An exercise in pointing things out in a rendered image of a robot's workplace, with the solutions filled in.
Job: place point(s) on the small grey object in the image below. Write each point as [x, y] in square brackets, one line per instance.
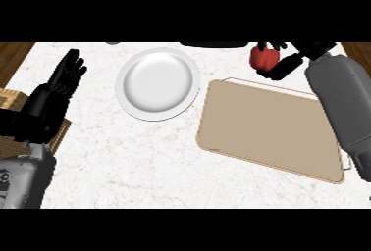
[113, 42]

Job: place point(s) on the dark flat object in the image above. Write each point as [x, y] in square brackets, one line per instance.
[212, 44]

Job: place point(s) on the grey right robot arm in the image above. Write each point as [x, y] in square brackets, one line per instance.
[344, 111]

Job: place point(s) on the red bell pepper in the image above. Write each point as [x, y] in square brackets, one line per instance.
[264, 59]

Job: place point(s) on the beige tray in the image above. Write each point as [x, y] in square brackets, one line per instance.
[271, 129]

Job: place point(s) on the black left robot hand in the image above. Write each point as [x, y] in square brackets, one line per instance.
[47, 101]

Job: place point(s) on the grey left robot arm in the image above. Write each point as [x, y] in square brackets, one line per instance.
[20, 176]

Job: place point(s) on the brown wicker basket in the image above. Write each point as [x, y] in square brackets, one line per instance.
[10, 130]

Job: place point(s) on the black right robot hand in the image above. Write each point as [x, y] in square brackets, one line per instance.
[291, 62]

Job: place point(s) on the white oval plate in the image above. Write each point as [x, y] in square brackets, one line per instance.
[158, 83]

